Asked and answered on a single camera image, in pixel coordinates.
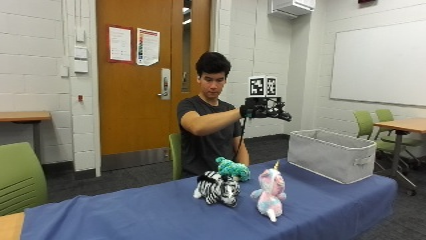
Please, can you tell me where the grey fabric storage bin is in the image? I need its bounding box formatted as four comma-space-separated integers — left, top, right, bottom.
286, 128, 378, 185

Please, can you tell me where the white wall unit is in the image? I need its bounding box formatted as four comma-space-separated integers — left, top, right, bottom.
268, 0, 317, 19

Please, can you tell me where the zebra soft toy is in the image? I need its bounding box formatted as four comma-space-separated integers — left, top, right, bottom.
192, 170, 241, 208

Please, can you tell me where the pink unicorn soft toy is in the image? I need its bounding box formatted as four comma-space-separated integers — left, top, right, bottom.
249, 160, 289, 223

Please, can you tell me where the the person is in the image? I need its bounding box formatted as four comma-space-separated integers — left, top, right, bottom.
176, 51, 252, 178

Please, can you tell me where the whiteboard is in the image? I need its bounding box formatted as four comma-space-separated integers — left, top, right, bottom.
329, 20, 426, 108

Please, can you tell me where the white paper notice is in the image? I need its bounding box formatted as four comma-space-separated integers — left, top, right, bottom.
108, 25, 133, 63

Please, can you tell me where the wooden door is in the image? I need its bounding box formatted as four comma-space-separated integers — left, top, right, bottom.
96, 0, 212, 157

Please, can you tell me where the white marker cube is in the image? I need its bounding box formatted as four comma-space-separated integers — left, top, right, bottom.
248, 75, 280, 98

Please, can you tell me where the blue tablecloth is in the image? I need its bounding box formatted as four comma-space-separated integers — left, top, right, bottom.
19, 158, 399, 240

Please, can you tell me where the metal door handle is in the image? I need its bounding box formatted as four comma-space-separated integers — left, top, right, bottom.
157, 67, 172, 101

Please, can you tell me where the black glove cable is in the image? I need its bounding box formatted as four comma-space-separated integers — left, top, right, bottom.
232, 116, 249, 161

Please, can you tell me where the wooden side table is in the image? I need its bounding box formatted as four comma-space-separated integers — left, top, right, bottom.
373, 117, 426, 196
0, 110, 53, 164

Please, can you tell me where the green chair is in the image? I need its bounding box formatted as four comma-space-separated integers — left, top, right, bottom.
353, 110, 418, 174
168, 133, 184, 181
0, 141, 49, 217
374, 108, 425, 168

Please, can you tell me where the teal soft toy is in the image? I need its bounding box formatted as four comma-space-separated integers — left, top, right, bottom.
214, 156, 252, 183

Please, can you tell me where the colourful paper poster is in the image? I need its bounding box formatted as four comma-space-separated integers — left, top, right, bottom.
136, 27, 161, 67

